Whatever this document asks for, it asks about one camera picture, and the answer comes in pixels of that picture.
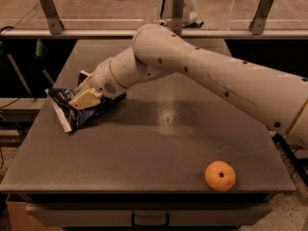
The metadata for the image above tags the metal rail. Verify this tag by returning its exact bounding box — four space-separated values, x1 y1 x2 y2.
1 29 308 39

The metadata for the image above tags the orange fruit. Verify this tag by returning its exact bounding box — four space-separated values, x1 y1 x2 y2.
205 161 236 192

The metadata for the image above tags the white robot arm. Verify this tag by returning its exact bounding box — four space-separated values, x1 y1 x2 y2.
69 24 308 147

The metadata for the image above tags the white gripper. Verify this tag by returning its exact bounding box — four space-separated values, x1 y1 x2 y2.
68 58 126 110

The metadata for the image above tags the metal bracket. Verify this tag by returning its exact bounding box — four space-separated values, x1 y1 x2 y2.
39 0 64 35
248 0 274 36
170 0 184 35

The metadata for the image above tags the left metal bracket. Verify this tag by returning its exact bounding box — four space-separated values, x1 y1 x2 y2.
39 0 64 35

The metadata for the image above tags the cardboard box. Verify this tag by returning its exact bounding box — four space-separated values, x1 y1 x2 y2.
6 194 62 231

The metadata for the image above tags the grey drawer with handle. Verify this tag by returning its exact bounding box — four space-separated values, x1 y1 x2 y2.
26 203 271 228

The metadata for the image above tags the middle metal bracket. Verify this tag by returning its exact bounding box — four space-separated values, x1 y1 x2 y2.
170 0 184 35

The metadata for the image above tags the black stand leg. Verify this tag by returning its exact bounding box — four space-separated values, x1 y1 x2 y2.
272 134 308 187

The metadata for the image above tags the blue chip bag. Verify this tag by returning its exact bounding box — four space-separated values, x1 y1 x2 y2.
44 70 127 133

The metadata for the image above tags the white plastic bag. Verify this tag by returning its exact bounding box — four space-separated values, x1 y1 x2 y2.
163 0 204 29

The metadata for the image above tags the right metal bracket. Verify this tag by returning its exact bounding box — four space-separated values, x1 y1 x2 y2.
248 0 274 36

